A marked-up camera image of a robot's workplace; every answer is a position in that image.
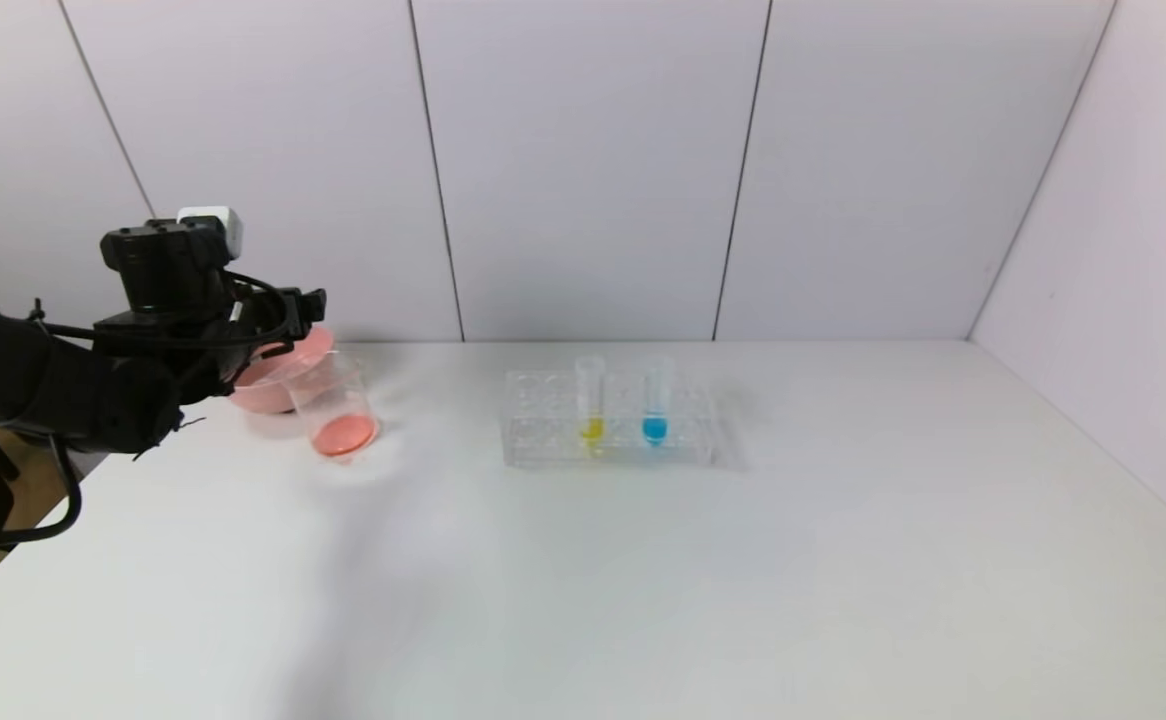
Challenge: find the test tube with yellow pigment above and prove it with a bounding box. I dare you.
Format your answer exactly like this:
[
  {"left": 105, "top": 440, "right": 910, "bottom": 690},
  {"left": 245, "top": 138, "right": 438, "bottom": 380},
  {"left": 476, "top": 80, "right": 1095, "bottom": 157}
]
[{"left": 575, "top": 355, "right": 606, "bottom": 449}]

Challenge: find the clear acrylic test tube rack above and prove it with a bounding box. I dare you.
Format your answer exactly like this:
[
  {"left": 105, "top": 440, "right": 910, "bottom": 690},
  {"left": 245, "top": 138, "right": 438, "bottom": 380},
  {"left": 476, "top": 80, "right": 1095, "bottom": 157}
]
[{"left": 501, "top": 368, "right": 719, "bottom": 467}]

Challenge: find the test tube with blue pigment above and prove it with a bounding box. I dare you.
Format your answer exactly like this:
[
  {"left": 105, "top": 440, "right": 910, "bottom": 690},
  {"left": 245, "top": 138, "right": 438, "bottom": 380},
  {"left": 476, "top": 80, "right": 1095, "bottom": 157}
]
[{"left": 643, "top": 355, "right": 674, "bottom": 447}]

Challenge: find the clear glass beaker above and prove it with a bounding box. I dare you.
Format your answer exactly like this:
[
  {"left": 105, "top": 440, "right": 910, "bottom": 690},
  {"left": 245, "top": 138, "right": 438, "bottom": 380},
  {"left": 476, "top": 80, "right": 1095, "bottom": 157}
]
[{"left": 284, "top": 351, "right": 380, "bottom": 463}]

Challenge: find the pink plastic bowl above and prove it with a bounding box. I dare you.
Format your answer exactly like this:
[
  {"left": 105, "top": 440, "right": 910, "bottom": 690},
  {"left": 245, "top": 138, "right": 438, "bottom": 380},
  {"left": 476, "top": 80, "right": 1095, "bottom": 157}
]
[{"left": 228, "top": 325, "right": 339, "bottom": 416}]

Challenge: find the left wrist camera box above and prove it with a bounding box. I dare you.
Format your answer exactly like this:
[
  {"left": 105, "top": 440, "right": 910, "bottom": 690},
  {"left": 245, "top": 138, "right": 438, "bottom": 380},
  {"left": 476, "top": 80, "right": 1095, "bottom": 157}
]
[{"left": 177, "top": 206, "right": 245, "bottom": 258}]

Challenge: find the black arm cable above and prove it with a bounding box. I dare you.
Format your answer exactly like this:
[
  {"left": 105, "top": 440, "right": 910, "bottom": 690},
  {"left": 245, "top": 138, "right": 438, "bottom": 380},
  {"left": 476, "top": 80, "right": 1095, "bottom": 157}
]
[{"left": 0, "top": 270, "right": 296, "bottom": 553}]

